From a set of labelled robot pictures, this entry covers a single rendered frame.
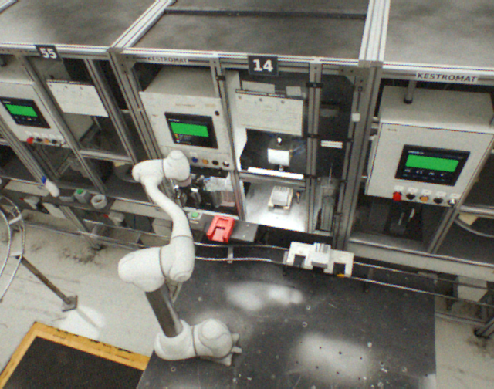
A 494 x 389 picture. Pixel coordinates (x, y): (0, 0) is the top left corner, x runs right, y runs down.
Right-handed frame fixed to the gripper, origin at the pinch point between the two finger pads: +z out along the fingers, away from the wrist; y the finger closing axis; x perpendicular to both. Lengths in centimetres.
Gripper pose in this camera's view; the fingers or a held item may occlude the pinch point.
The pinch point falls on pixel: (190, 204)
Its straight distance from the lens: 220.5
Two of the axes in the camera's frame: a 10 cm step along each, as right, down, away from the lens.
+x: -2.6, 7.6, -6.0
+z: 0.7, 6.3, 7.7
